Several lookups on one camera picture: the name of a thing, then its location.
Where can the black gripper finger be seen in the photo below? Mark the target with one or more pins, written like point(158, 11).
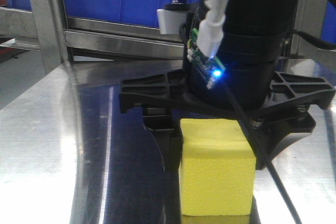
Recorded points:
point(167, 134)

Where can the stainless steel shelf cart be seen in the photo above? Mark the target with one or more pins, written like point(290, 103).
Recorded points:
point(47, 28)

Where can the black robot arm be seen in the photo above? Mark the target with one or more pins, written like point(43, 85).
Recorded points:
point(239, 83)

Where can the blue bin far right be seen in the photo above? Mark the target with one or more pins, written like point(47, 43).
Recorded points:
point(328, 29)

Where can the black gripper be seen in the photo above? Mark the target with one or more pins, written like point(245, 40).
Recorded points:
point(270, 125)

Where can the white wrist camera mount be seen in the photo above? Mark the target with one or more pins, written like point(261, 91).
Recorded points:
point(171, 16)

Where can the green circuit board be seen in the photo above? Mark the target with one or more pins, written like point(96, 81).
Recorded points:
point(206, 57)

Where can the yellow foam block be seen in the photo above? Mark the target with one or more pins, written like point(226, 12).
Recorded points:
point(217, 169)

